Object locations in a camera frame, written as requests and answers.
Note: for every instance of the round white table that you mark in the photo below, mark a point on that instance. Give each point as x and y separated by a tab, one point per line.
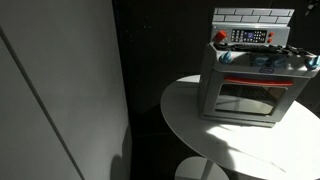
288	151

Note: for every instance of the grey toy stove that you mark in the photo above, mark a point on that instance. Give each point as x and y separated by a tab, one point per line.
250	75

